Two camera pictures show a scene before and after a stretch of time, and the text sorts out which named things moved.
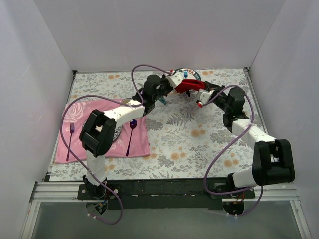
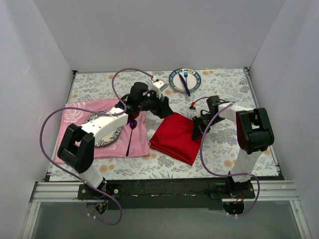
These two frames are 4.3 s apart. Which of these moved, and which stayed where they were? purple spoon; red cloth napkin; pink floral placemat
Moved: red cloth napkin
Stayed: pink floral placemat; purple spoon
